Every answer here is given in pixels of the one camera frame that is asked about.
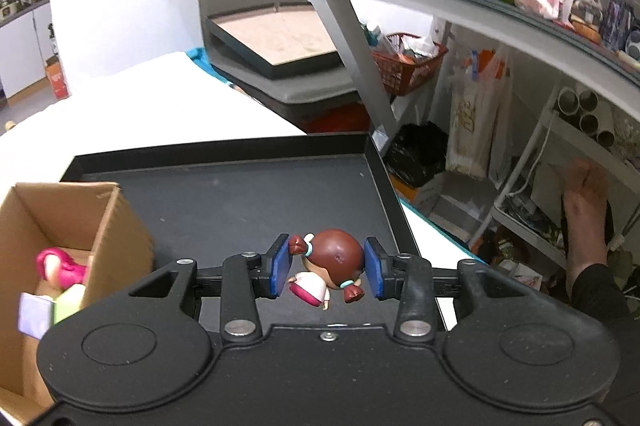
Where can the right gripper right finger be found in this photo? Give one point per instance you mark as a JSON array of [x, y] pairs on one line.
[[409, 280]]

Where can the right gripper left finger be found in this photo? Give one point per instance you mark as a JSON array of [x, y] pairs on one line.
[[247, 277]]

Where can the brown-haired girl figurine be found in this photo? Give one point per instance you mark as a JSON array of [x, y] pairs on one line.
[[333, 260]]

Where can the brown cardboard box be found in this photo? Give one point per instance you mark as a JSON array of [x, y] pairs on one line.
[[54, 236]]

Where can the pink figurine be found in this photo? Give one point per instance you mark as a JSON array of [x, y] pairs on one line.
[[59, 269]]

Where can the black shallow tray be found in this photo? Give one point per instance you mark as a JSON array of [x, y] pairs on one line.
[[210, 200]]

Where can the white plastic shopping bag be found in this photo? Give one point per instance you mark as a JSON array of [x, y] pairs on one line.
[[481, 91]]

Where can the green hexagonal container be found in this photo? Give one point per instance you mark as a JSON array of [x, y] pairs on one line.
[[68, 303]]

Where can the white towel cloth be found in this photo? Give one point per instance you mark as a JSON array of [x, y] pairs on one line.
[[166, 101]]

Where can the person bare foot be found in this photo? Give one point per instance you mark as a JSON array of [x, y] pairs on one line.
[[585, 199]]

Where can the red plastic basket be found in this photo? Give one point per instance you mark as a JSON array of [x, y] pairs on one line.
[[406, 61]]

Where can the purple toy suitcase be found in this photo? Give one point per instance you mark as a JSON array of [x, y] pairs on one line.
[[35, 315]]

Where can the black framed cork tray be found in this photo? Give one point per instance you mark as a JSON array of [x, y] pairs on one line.
[[279, 41]]

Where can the orange carton box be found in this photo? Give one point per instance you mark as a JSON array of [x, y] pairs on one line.
[[56, 78]]

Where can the grey glass-top desk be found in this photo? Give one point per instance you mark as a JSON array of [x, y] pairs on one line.
[[544, 40]]

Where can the grey chair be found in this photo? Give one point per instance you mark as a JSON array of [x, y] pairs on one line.
[[318, 102]]

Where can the white cabinet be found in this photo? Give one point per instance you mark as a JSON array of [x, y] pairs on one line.
[[25, 49]]

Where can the white wire shelf rack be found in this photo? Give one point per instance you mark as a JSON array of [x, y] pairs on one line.
[[528, 203]]

